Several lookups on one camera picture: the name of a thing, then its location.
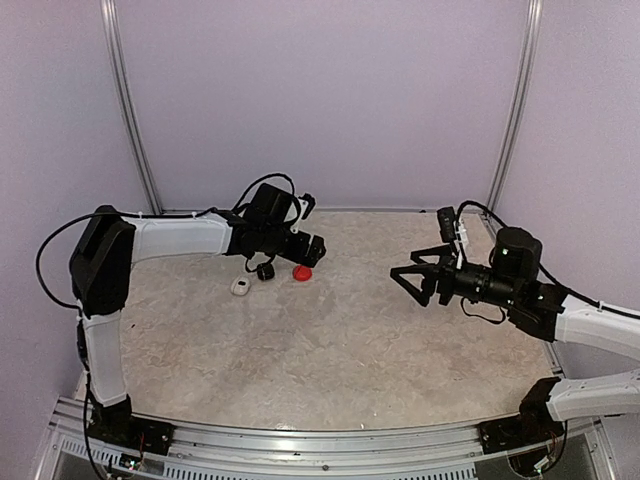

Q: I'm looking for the black earbud charging case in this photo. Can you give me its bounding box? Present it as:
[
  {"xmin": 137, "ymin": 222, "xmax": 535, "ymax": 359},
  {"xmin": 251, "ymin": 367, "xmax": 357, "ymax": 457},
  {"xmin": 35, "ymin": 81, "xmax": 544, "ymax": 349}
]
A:
[{"xmin": 256, "ymin": 262, "xmax": 275, "ymax": 281}]

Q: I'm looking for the left aluminium frame post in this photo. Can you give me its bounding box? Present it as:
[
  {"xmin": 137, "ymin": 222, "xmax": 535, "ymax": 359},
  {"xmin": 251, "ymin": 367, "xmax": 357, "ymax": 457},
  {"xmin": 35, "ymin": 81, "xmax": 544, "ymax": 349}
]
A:
[{"xmin": 99, "ymin": 0, "xmax": 165, "ymax": 214}]

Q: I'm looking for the right camera cable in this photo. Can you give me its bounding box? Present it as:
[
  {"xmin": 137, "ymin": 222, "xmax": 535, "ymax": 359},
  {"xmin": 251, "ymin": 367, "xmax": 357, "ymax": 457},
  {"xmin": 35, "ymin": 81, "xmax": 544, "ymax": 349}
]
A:
[{"xmin": 455, "ymin": 199, "xmax": 506, "ymax": 231}]

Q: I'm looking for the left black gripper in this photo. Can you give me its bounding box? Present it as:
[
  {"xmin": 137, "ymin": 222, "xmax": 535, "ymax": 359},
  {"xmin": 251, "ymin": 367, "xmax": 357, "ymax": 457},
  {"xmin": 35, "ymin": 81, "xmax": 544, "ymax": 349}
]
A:
[{"xmin": 261, "ymin": 223, "xmax": 325, "ymax": 268}]

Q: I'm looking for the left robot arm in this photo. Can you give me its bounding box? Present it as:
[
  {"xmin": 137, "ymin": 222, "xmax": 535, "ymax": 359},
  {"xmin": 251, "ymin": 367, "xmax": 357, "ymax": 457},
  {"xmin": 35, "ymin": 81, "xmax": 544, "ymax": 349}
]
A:
[{"xmin": 69, "ymin": 181, "xmax": 326, "ymax": 445}]

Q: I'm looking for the white earbud charging case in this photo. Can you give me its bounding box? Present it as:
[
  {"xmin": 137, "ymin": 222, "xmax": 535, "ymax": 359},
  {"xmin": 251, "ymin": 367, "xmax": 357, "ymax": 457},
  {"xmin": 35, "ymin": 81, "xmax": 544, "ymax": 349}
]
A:
[{"xmin": 230, "ymin": 276, "xmax": 251, "ymax": 296}]

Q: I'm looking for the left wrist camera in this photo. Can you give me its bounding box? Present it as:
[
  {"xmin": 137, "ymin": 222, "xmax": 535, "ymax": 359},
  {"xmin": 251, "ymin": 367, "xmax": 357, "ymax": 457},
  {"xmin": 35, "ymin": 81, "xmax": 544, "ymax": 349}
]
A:
[{"xmin": 285, "ymin": 193, "xmax": 316, "ymax": 234}]

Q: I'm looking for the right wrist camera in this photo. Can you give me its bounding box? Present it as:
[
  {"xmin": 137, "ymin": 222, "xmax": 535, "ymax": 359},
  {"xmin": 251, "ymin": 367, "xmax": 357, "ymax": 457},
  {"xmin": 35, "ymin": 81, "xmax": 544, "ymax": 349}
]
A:
[{"xmin": 436, "ymin": 206, "xmax": 469, "ymax": 269}]

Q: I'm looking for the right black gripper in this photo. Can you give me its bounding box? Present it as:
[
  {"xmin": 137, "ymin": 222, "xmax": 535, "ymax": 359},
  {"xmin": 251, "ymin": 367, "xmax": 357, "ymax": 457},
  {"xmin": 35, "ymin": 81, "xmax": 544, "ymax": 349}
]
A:
[{"xmin": 392, "ymin": 244, "xmax": 521, "ymax": 309}]

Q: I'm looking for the red round charging case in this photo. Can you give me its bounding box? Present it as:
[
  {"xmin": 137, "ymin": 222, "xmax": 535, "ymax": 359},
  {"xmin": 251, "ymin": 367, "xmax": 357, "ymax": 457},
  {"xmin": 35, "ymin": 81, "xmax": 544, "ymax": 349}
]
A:
[{"xmin": 292, "ymin": 265, "xmax": 313, "ymax": 282}]

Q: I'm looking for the camera cable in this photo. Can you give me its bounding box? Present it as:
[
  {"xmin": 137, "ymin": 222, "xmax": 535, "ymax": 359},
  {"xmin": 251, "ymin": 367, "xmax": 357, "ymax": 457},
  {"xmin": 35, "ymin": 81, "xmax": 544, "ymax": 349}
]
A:
[
  {"xmin": 455, "ymin": 199, "xmax": 506, "ymax": 231},
  {"xmin": 234, "ymin": 172, "xmax": 297, "ymax": 211}
]

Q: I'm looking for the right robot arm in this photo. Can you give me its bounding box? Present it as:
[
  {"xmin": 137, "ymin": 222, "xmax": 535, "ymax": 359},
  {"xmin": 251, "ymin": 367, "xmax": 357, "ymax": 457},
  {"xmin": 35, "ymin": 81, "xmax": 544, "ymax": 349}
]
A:
[{"xmin": 390, "ymin": 227, "xmax": 639, "ymax": 444}]

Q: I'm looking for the aluminium frame post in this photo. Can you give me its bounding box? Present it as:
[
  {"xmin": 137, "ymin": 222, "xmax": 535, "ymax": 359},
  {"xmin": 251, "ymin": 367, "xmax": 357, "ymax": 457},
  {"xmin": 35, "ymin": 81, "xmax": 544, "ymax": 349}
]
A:
[
  {"xmin": 99, "ymin": 0, "xmax": 165, "ymax": 214},
  {"xmin": 487, "ymin": 0, "xmax": 543, "ymax": 210}
]

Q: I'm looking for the front aluminium rail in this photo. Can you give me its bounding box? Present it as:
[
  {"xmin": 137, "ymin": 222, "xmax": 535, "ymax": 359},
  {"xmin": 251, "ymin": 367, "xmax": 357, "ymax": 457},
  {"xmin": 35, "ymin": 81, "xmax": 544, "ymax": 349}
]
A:
[{"xmin": 34, "ymin": 404, "xmax": 616, "ymax": 480}]

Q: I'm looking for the right aluminium frame post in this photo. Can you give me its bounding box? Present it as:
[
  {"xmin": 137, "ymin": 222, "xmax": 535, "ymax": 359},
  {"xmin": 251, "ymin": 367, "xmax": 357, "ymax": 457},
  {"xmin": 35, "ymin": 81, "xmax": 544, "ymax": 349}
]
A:
[{"xmin": 487, "ymin": 0, "xmax": 543, "ymax": 210}]

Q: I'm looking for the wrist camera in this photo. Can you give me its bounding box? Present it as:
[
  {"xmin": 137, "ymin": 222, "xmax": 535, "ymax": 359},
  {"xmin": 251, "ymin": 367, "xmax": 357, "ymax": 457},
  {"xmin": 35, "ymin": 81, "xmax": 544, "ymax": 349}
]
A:
[
  {"xmin": 285, "ymin": 193, "xmax": 316, "ymax": 234},
  {"xmin": 436, "ymin": 206, "xmax": 469, "ymax": 269}
]

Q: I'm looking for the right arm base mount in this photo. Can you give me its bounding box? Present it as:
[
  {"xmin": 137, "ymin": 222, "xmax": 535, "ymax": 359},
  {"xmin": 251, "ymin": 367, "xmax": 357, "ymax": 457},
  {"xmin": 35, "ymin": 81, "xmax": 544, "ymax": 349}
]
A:
[{"xmin": 477, "ymin": 415, "xmax": 565, "ymax": 454}]

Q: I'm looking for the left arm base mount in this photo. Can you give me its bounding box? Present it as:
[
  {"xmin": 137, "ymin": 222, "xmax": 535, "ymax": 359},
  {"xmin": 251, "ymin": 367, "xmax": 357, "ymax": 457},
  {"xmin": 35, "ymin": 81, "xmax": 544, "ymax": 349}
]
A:
[{"xmin": 88, "ymin": 417, "xmax": 176, "ymax": 456}]

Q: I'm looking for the left camera cable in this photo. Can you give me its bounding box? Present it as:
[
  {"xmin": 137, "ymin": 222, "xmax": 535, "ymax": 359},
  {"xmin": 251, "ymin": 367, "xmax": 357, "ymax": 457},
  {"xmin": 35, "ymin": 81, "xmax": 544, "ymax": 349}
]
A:
[{"xmin": 234, "ymin": 172, "xmax": 297, "ymax": 211}]

